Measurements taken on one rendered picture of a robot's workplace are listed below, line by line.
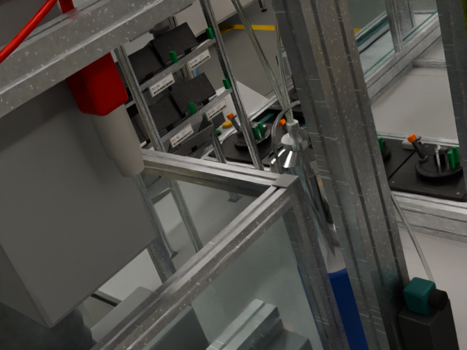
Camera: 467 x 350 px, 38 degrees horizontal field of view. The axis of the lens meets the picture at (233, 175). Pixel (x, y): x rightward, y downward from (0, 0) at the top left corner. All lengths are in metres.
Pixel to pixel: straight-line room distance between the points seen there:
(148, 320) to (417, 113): 1.88
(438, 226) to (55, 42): 1.43
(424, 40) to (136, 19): 2.38
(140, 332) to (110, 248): 0.13
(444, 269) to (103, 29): 1.32
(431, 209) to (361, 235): 0.91
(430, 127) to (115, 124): 1.80
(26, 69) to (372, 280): 0.63
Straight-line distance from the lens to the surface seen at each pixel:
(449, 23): 1.24
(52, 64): 0.69
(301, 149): 1.35
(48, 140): 0.84
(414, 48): 2.98
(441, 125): 2.49
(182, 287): 0.88
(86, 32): 0.71
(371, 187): 1.02
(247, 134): 2.12
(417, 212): 1.95
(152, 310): 0.86
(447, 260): 1.89
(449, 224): 1.92
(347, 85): 0.95
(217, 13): 6.86
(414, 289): 1.13
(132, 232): 0.93
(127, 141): 0.81
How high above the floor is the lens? 2.06
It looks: 28 degrees down
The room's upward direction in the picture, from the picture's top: 19 degrees counter-clockwise
